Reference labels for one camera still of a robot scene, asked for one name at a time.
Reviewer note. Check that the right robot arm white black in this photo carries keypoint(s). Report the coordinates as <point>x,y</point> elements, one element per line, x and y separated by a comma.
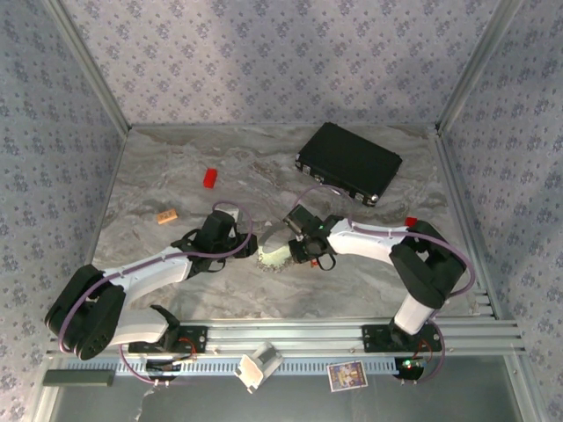
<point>365,244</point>

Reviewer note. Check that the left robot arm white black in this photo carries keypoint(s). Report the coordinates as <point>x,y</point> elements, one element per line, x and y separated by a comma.
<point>145,274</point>

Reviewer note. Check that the small wooden block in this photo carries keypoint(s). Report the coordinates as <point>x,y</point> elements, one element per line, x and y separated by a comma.
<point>167,216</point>

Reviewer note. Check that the red block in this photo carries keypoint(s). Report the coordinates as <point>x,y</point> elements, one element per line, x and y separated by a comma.
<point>210,177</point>
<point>411,221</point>

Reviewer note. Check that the black hard case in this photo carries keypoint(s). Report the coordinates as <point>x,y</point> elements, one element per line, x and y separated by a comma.
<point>352,154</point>

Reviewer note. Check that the colourful printed card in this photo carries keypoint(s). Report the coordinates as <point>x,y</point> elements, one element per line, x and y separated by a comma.
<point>346,375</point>

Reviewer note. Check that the black left controller board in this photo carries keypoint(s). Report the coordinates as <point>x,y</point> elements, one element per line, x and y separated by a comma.
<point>160,366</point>

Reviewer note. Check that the black controller board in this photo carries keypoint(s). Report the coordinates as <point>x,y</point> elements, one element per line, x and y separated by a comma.
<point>411,367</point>
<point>160,366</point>

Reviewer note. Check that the black right controller board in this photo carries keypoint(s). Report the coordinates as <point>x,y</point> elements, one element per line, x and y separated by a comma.
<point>411,367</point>

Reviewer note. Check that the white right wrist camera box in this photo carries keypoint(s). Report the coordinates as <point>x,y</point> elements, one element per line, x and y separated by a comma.
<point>300,237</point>

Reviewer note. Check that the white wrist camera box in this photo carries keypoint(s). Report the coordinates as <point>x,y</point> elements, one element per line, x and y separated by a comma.
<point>300,237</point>
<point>234,214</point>

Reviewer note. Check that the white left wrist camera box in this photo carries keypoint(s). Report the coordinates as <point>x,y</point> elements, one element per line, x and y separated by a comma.
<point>234,214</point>

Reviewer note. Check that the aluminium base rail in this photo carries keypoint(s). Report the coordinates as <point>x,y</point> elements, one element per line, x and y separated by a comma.
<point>286,338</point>

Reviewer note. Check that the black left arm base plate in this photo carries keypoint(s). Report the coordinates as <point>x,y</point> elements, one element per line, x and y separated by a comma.
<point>195,338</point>

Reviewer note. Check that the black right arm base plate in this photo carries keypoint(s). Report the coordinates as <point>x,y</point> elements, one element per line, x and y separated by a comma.
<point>374,338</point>

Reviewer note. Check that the white plastic bracket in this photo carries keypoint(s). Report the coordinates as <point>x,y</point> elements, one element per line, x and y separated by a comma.
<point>259,365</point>

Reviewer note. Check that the aluminium side rail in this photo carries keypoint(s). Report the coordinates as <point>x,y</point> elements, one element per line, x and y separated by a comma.
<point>456,189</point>

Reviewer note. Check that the aluminium frame post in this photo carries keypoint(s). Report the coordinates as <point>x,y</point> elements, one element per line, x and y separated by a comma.
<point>476,66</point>
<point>90,66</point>
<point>48,406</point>
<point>525,391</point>

